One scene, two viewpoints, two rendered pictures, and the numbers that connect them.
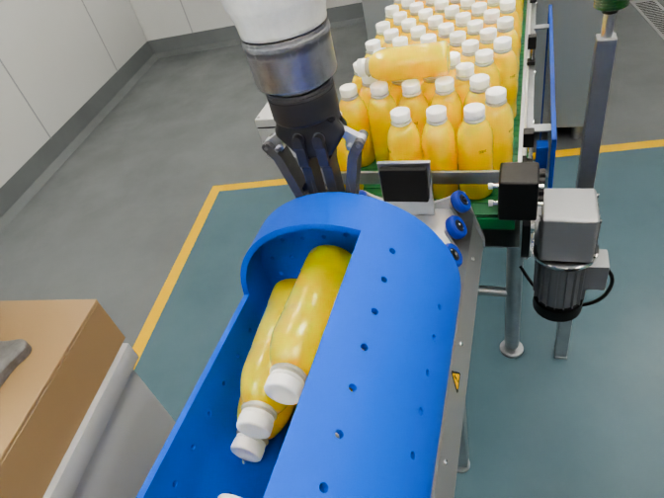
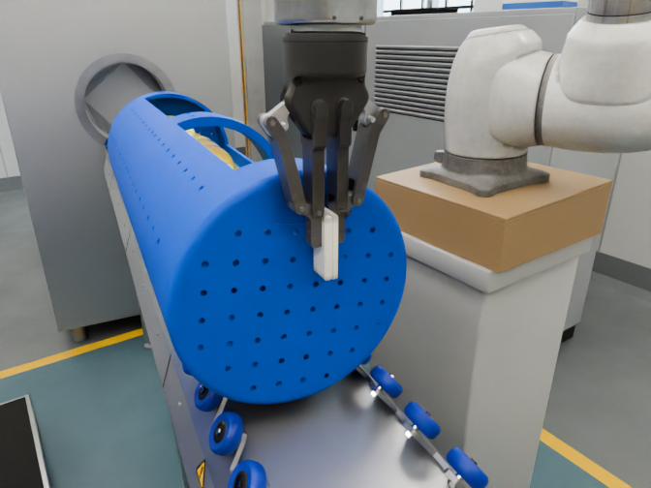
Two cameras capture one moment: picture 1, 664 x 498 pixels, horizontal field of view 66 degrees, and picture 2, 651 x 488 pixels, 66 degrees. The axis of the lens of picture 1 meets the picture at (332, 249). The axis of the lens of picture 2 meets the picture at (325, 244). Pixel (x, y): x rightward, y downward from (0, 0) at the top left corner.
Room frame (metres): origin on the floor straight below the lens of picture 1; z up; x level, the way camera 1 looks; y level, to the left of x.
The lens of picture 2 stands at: (0.82, -0.39, 1.36)
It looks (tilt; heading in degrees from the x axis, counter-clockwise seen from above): 23 degrees down; 127
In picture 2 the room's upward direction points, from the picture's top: straight up
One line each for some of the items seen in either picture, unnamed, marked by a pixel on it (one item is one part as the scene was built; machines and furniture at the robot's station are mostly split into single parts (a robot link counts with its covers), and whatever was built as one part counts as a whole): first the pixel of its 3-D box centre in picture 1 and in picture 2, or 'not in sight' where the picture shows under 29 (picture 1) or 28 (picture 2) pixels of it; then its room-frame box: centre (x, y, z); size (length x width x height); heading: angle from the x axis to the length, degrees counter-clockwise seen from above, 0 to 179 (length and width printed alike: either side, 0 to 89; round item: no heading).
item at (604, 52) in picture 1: (577, 235); not in sight; (0.97, -0.66, 0.55); 0.04 x 0.04 x 1.10; 63
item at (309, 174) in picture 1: (311, 169); (337, 157); (0.54, 0.00, 1.25); 0.04 x 0.01 x 0.11; 153
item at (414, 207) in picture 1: (405, 191); not in sight; (0.79, -0.17, 0.99); 0.10 x 0.02 x 0.12; 63
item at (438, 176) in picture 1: (414, 177); not in sight; (0.87, -0.20, 0.96); 0.40 x 0.01 x 0.03; 63
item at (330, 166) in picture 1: (331, 168); (313, 160); (0.53, -0.03, 1.25); 0.04 x 0.01 x 0.11; 153
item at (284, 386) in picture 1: (283, 389); not in sight; (0.31, 0.09, 1.15); 0.04 x 0.02 x 0.04; 64
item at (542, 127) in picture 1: (538, 140); not in sight; (1.25, -0.68, 0.70); 0.80 x 0.05 x 0.50; 153
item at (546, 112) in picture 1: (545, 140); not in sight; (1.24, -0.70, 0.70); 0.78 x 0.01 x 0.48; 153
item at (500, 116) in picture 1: (495, 137); not in sight; (0.89, -0.39, 0.99); 0.07 x 0.07 x 0.19
